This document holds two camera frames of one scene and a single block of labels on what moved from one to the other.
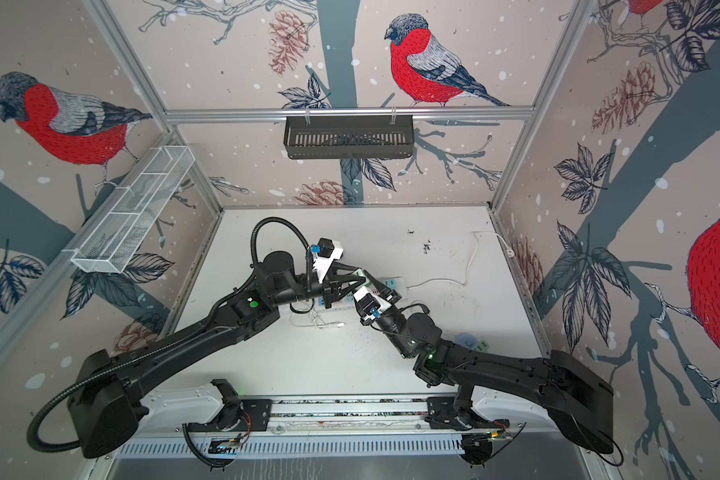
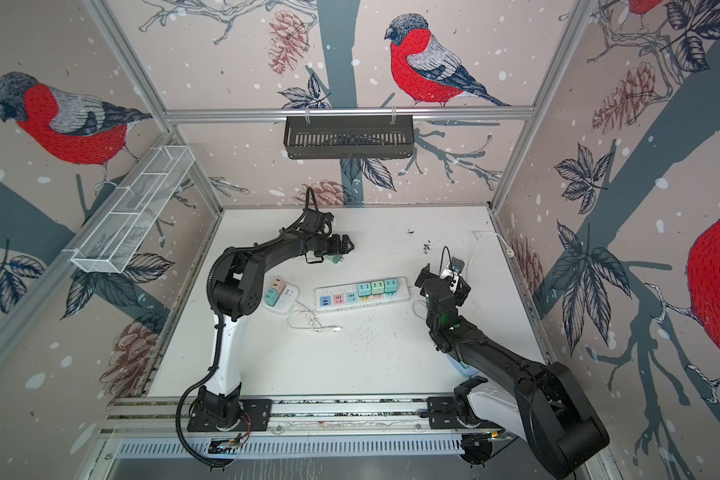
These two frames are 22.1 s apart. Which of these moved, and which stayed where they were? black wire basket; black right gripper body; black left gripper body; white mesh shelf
Moved: black left gripper body; black right gripper body
Stayed: black wire basket; white mesh shelf
